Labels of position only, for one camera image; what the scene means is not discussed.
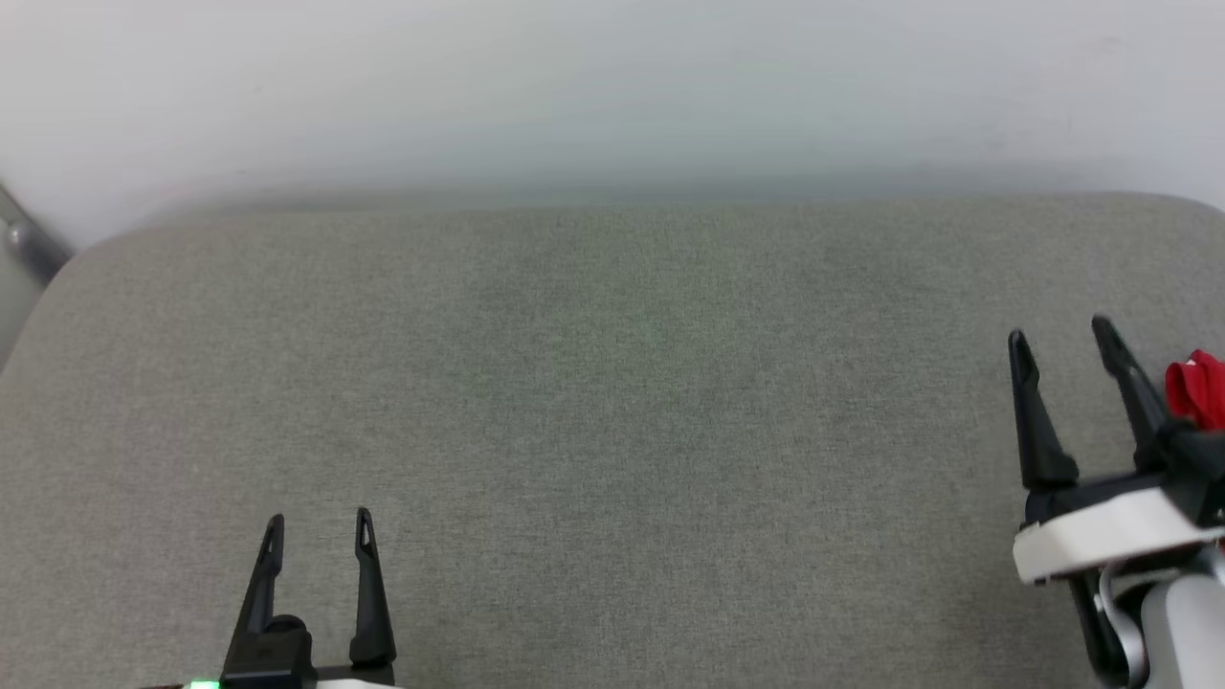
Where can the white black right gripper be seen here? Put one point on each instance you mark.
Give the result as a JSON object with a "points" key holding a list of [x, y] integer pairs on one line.
{"points": [[1101, 531]]}

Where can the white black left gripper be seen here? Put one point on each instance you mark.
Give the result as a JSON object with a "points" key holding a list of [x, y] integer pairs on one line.
{"points": [[287, 681]]}

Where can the red and white cloth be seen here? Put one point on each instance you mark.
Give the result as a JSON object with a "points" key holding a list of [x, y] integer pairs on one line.
{"points": [[1201, 388]]}

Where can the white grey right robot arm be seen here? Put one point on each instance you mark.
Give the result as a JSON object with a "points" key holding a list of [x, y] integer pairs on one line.
{"points": [[1177, 632]]}

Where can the grey metal pole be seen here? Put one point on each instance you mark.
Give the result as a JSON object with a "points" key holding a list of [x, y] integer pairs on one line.
{"points": [[29, 239]]}

